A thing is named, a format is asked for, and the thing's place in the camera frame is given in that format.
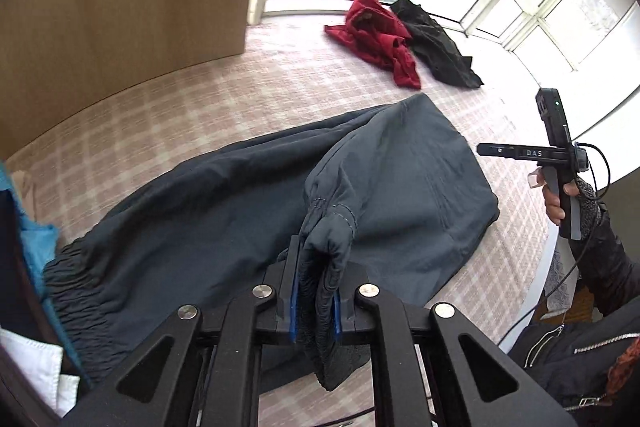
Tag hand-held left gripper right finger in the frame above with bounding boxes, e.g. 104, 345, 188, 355
331, 257, 581, 427

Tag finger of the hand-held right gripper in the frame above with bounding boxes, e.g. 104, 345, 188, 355
476, 142, 521, 160

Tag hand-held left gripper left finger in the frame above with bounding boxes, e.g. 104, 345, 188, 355
60, 234, 302, 427

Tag dark grey pants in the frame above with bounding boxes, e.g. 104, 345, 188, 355
42, 93, 501, 392

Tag stack of folded clothes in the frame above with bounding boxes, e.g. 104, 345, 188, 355
0, 159, 96, 413

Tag person's right hand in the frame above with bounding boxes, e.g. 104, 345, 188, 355
541, 177, 603, 228

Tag black garment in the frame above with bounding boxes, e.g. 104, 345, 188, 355
390, 0, 485, 88

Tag white lace cloth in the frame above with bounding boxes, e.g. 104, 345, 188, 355
544, 239, 583, 313

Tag dark red garment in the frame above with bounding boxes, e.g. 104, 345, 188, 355
324, 0, 423, 90

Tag orange patterned cloth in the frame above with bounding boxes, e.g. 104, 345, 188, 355
606, 336, 640, 403

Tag large brown wooden board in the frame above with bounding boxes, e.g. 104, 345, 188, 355
0, 0, 296, 158

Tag black cable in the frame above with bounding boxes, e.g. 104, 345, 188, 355
500, 141, 612, 348
327, 404, 381, 427

